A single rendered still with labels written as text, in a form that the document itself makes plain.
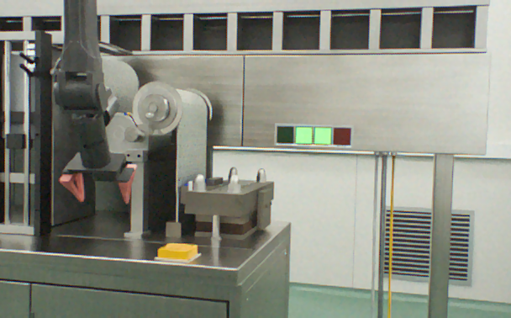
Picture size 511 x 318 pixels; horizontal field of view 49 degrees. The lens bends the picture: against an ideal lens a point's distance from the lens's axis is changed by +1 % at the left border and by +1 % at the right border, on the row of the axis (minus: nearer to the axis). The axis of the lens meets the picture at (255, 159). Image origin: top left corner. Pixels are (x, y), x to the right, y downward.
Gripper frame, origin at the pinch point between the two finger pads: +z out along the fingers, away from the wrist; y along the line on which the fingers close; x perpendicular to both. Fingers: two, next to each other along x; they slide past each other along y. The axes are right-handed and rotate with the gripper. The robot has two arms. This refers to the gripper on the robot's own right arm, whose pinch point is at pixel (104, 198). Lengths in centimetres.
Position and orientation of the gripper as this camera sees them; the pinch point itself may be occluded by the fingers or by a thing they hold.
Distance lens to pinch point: 120.6
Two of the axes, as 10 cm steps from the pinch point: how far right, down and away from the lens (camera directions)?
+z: 0.2, 8.4, 5.4
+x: -0.9, 5.4, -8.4
